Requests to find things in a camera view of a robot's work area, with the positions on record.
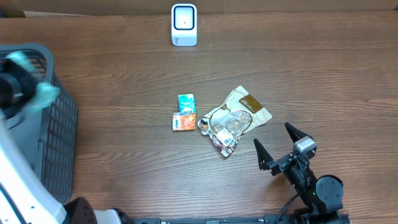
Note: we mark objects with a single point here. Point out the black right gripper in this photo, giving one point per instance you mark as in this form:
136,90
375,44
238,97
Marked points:
265,159

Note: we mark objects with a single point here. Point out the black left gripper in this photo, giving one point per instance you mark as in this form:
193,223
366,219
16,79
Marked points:
15,68

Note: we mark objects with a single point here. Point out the light teal snack packet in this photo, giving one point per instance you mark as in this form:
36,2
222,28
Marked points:
45,93

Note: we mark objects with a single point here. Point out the brown snack pouch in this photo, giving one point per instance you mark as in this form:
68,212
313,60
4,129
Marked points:
239,114

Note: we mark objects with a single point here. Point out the orange tissue pack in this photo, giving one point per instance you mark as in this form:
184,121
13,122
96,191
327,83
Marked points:
183,121

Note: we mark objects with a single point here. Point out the teal tissue pack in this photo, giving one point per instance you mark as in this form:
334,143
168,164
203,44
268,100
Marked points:
186,103

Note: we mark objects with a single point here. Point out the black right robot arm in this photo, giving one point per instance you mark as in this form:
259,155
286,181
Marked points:
317,200

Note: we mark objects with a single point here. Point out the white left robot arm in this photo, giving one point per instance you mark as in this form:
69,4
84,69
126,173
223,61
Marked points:
24,199

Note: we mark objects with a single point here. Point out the white barcode scanner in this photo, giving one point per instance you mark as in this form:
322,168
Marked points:
184,18

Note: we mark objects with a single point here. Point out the grey plastic mesh basket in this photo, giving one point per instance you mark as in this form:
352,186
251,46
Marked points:
47,138

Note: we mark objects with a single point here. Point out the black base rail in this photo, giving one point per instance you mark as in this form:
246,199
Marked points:
205,221

